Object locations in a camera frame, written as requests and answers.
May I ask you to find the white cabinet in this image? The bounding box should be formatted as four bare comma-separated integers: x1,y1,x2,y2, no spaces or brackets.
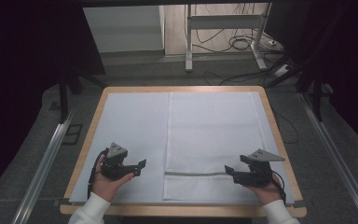
83,5,166,54

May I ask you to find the black metal stand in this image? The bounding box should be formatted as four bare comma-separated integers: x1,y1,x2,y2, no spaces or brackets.
265,55,324,123
57,69,107,125

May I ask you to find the person's right hand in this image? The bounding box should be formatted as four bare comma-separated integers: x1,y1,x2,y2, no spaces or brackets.
243,172,283,206

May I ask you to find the white power strip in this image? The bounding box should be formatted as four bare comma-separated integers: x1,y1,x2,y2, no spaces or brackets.
274,63,292,77

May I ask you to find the long black floor cable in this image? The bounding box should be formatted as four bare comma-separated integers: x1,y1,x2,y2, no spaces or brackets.
204,69,276,87

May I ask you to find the person's left hand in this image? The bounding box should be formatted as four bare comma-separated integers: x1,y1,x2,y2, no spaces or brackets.
91,155,135,203

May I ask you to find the black floor outlet box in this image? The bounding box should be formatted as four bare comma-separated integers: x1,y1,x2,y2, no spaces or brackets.
62,123,84,146

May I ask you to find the aluminium floor rail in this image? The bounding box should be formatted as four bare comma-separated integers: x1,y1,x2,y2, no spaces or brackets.
11,102,78,224
297,92,358,224

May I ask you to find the white table mat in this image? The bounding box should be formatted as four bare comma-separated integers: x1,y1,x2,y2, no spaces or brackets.
69,91,296,205

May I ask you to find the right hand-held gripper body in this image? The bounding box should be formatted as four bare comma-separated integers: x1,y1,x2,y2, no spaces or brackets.
241,148,286,188

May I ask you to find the dark curtain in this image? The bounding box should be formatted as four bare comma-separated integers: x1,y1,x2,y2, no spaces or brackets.
0,0,106,202
264,0,358,157

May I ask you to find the wooden-edged table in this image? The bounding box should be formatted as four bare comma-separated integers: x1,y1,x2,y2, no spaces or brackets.
59,86,308,218

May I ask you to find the bundle of black floor cables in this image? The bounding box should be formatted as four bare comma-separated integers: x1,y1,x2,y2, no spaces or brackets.
192,3,264,54

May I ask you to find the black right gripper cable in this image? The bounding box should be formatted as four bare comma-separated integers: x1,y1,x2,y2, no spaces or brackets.
271,169,287,203

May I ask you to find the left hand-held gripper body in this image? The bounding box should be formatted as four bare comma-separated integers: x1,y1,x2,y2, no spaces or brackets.
100,142,136,182

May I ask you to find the thin black floor cable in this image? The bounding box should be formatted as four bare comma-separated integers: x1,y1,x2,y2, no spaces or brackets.
273,109,300,145

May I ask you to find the white metal desk frame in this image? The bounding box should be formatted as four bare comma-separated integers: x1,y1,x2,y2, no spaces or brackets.
185,3,271,73

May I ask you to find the white cloth towel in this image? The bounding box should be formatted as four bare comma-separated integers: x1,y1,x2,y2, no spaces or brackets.
162,91,269,202

